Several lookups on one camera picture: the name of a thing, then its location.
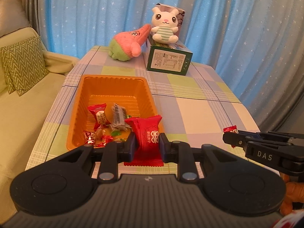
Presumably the large red snack packet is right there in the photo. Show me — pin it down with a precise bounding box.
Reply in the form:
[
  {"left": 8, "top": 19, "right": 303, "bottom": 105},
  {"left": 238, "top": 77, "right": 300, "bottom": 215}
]
[{"left": 124, "top": 115, "right": 164, "bottom": 167}]

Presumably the brown candy clear wrapper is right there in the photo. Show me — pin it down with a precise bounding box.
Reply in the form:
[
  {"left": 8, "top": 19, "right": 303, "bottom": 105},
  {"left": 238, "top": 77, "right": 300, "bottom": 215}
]
[{"left": 94, "top": 126, "right": 106, "bottom": 141}]

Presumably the right hand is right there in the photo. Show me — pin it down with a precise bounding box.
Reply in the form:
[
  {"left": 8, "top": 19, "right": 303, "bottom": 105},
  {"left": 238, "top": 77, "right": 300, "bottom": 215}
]
[{"left": 280, "top": 173, "right": 304, "bottom": 216}]

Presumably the small red foil candy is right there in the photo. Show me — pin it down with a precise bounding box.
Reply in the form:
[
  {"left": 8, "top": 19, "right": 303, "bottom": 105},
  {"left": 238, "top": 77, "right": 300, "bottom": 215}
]
[{"left": 94, "top": 135, "right": 113, "bottom": 148}]

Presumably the green orange candy wrapper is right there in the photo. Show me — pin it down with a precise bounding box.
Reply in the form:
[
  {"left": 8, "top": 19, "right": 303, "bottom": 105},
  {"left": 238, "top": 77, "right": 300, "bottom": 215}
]
[{"left": 109, "top": 129, "right": 130, "bottom": 139}]

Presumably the red gold foil candy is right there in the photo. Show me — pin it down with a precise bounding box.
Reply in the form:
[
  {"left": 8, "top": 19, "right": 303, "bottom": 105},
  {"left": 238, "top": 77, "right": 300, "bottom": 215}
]
[{"left": 83, "top": 131, "right": 96, "bottom": 145}]

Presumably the clear black sesame snack pack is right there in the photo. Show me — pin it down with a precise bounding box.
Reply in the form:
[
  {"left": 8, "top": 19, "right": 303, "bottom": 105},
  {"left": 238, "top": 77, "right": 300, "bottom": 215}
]
[{"left": 110, "top": 103, "right": 131, "bottom": 131}]

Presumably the red wrapped cookie snack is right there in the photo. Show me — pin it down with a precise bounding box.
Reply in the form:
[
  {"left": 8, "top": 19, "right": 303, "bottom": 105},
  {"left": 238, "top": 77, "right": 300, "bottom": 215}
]
[{"left": 87, "top": 103, "right": 110, "bottom": 131}]

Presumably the orange plastic tray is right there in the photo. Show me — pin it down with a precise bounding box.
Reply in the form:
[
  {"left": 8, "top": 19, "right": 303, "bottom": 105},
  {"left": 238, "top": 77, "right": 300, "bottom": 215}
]
[{"left": 66, "top": 75, "right": 159, "bottom": 150}]

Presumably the green cardboard box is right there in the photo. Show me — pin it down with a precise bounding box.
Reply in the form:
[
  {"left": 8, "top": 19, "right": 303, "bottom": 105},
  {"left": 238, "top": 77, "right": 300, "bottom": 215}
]
[{"left": 143, "top": 35, "right": 193, "bottom": 76}]

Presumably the light green sofa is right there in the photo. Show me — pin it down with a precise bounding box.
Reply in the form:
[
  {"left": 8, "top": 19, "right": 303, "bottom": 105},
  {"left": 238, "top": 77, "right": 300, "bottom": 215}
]
[{"left": 0, "top": 26, "right": 81, "bottom": 219}]

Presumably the pink green star plush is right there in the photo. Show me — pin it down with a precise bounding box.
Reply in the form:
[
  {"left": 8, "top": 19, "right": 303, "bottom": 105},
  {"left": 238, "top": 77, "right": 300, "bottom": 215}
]
[{"left": 109, "top": 24, "right": 151, "bottom": 61}]

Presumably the blue star curtain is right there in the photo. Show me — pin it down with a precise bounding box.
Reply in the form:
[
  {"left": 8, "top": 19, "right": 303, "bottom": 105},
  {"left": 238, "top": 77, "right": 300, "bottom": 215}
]
[{"left": 37, "top": 0, "right": 303, "bottom": 116}]

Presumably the green zigzag cushion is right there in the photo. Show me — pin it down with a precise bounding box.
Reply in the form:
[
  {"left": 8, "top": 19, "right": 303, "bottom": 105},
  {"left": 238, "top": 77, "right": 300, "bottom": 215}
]
[{"left": 1, "top": 36, "right": 49, "bottom": 96}]

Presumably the white rabbit plush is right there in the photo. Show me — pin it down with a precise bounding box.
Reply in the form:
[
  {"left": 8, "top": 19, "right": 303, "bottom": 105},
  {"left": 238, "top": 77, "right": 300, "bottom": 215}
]
[{"left": 150, "top": 7, "right": 179, "bottom": 44}]

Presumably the brown patterned box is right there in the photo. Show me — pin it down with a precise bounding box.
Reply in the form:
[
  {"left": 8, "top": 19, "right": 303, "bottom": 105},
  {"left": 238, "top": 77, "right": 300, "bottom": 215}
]
[{"left": 155, "top": 2, "right": 186, "bottom": 35}]

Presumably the grey satin cushion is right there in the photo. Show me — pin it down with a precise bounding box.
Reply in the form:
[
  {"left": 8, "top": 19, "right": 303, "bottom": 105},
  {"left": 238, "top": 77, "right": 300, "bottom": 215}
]
[{"left": 0, "top": 0, "right": 30, "bottom": 37}]

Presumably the grey curtain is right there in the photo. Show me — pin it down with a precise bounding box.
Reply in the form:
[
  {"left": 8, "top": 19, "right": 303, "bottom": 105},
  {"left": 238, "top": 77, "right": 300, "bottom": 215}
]
[{"left": 25, "top": 0, "right": 53, "bottom": 50}]

